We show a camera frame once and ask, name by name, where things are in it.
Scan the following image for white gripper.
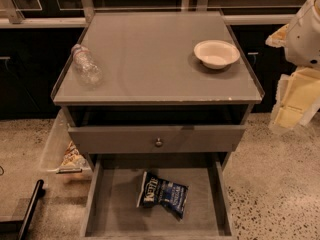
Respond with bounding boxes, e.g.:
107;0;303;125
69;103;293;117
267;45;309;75
265;0;320;134

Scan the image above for blue Kettle chip bag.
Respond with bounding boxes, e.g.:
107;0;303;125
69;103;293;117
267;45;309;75
136;171;189;219

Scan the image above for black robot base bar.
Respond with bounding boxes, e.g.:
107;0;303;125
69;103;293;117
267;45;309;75
0;179;46;240

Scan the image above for grey drawer cabinet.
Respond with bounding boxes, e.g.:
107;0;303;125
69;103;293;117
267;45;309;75
50;10;266;172

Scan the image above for round metal drawer knob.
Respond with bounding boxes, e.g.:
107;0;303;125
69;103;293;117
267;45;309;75
155;138;163;147

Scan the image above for grey upper drawer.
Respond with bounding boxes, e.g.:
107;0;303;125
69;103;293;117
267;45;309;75
68;125;245;154

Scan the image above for grey open middle drawer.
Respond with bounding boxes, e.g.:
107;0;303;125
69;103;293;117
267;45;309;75
80;153;236;240

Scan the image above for snack bag in bin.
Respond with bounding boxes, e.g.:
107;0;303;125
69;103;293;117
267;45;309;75
61;141;87;167

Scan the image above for white paper bowl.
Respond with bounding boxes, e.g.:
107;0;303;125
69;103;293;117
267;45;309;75
194;40;240;70

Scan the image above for clear plastic water bottle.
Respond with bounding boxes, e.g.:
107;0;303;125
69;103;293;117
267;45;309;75
71;44;103;86

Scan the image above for clear plastic storage bin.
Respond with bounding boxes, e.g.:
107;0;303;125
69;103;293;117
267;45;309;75
39;110;92;182

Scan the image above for dark background cabinets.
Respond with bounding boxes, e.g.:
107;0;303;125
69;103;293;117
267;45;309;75
0;0;320;121

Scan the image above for metal railing frame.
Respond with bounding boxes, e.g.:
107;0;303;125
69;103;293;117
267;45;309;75
0;0;306;28

